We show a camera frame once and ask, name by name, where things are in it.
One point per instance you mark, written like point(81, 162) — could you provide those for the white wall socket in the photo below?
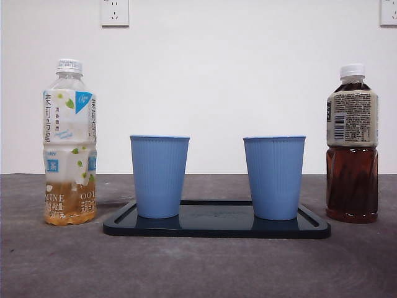
point(389, 12)
point(114, 14)

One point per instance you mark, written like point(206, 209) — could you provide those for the jasmine tea bottle white label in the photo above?
point(69, 139)

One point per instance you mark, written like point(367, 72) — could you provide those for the dark blue rectangular tray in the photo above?
point(217, 228)

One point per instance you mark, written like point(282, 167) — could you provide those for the dark tea bottle beige label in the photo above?
point(352, 180)

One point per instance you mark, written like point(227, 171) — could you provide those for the blue ribbed plastic cup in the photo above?
point(274, 177)
point(158, 177)

